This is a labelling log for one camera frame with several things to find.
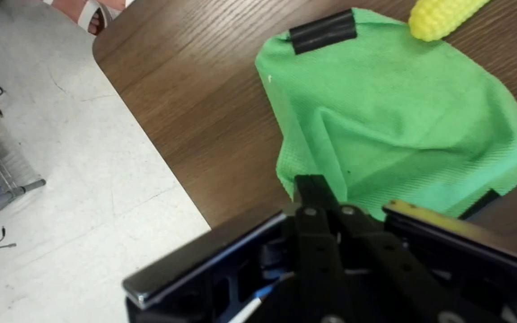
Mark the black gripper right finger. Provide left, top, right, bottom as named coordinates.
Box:
left=336, top=204, right=487, bottom=323

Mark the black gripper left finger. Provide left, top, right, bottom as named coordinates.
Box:
left=295, top=175, right=354, bottom=323

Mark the green cloth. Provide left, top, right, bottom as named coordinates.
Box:
left=255, top=6, right=517, bottom=218

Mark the brown wooden desk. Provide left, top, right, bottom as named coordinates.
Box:
left=94, top=0, right=517, bottom=243

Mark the yellow toy corn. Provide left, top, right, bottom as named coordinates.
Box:
left=408, top=0, right=490, bottom=40

